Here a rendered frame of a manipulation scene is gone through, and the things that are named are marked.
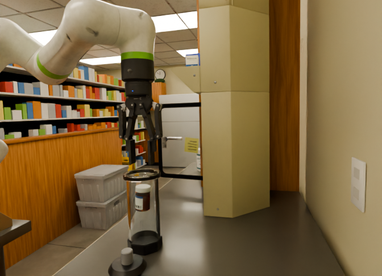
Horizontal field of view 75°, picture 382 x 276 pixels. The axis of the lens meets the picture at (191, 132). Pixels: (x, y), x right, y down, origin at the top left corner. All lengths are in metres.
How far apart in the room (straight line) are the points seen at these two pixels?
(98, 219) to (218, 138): 2.53
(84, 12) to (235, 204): 0.77
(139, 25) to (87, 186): 2.66
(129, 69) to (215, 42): 0.38
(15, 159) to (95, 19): 2.28
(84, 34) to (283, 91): 0.93
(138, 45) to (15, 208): 2.39
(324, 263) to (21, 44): 1.13
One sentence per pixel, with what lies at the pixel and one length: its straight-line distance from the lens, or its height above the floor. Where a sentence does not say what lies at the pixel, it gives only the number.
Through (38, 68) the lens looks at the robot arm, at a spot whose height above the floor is 1.50.
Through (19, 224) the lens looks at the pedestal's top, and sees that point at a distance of 1.18.
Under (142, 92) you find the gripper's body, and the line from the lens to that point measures 0.70.
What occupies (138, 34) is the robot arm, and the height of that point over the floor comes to 1.54.
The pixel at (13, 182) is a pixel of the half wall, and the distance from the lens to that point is 2.84.
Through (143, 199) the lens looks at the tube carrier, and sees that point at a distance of 0.73.
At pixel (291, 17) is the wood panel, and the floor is 1.77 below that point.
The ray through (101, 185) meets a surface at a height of 0.54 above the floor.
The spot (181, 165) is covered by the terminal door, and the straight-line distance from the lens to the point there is 1.33.
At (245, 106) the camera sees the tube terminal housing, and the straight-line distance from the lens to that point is 0.96.
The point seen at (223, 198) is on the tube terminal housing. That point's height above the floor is 1.01.
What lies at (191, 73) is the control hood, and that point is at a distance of 0.95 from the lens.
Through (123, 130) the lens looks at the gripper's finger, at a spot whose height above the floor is 1.29.
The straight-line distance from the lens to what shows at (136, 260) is 0.71.
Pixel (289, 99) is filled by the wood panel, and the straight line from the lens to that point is 1.29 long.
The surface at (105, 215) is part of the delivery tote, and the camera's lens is 3.20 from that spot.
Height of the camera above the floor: 1.33
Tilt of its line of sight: 4 degrees down
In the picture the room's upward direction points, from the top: 2 degrees counter-clockwise
